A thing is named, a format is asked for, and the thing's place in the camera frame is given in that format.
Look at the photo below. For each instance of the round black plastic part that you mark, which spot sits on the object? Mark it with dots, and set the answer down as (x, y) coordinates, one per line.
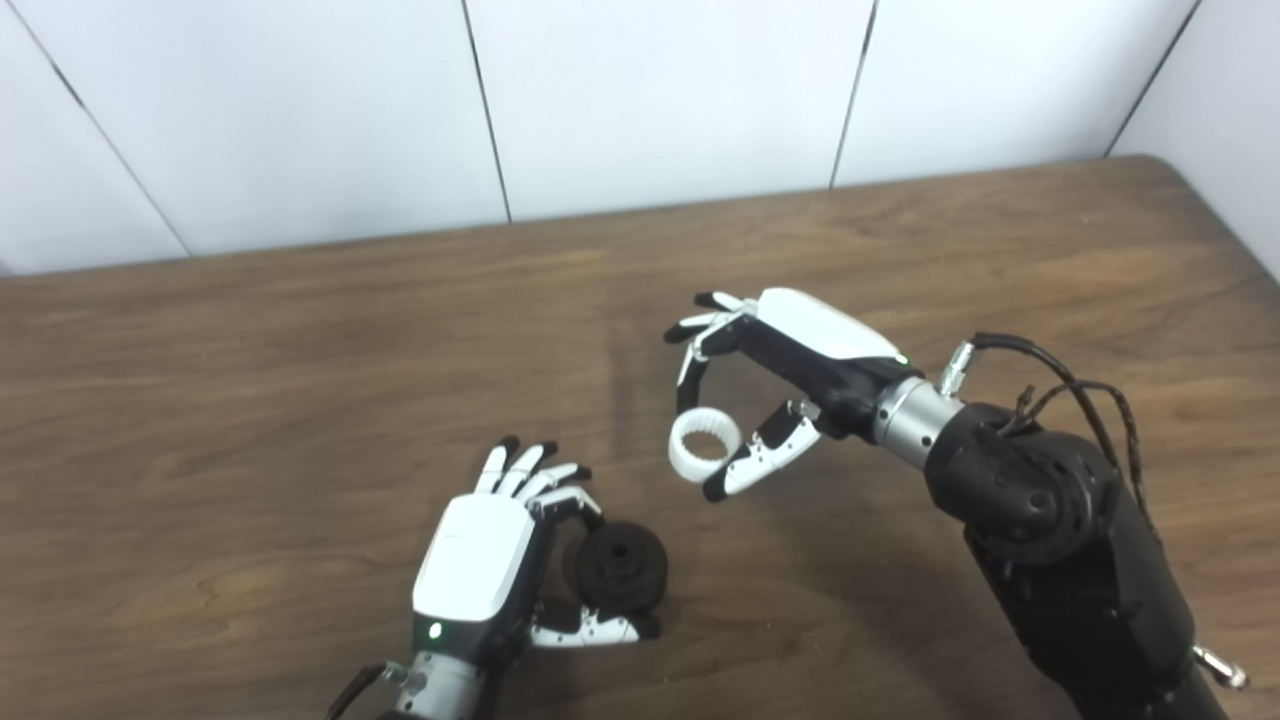
(625, 575)

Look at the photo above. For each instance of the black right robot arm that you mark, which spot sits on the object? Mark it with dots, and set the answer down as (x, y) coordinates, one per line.
(1060, 560)

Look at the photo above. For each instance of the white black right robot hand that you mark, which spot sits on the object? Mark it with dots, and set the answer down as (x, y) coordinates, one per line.
(820, 340)

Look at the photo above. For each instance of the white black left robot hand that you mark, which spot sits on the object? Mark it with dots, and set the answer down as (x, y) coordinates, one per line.
(475, 560)

